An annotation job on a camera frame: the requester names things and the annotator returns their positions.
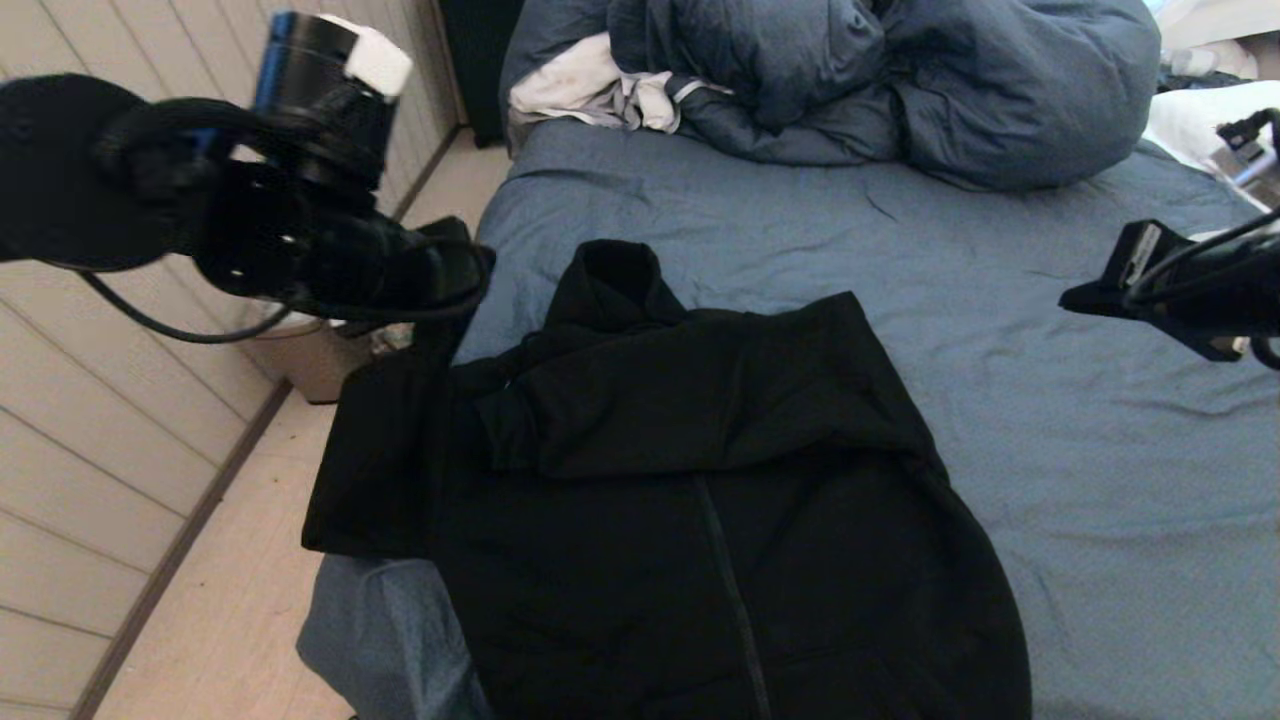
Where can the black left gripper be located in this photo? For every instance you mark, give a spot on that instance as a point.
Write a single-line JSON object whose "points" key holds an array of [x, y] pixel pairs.
{"points": [[445, 270]]}

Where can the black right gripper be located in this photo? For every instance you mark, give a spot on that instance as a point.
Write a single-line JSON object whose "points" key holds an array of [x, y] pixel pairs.
{"points": [[1140, 270]]}

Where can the black hoodie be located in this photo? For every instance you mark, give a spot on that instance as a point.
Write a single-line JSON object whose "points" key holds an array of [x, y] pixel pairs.
{"points": [[700, 520]]}

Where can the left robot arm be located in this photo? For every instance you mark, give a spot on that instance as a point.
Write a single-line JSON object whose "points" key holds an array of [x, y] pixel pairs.
{"points": [[80, 170]]}

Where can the blue-sheeted bed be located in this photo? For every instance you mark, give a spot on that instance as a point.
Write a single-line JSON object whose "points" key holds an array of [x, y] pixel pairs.
{"points": [[1000, 350]]}

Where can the brown trash bin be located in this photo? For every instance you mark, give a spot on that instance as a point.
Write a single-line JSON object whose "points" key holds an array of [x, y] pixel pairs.
{"points": [[310, 365]]}

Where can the white pillow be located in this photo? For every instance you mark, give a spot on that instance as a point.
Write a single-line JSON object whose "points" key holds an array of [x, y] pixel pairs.
{"points": [[1190, 120]]}

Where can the black cabinet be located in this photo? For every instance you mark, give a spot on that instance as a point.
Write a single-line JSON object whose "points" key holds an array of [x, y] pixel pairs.
{"points": [[480, 60]]}

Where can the dark blue duvet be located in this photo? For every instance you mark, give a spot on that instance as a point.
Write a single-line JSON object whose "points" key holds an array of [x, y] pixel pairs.
{"points": [[1000, 100]]}

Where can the crumpled white garment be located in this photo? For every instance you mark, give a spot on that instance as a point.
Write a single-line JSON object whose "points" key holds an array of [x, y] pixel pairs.
{"points": [[570, 88]]}

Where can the beige crumpled item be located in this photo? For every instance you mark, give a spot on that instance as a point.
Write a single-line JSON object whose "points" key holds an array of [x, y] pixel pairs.
{"points": [[1200, 62]]}

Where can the white blanket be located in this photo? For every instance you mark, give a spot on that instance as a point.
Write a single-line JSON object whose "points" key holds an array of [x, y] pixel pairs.
{"points": [[1220, 18]]}

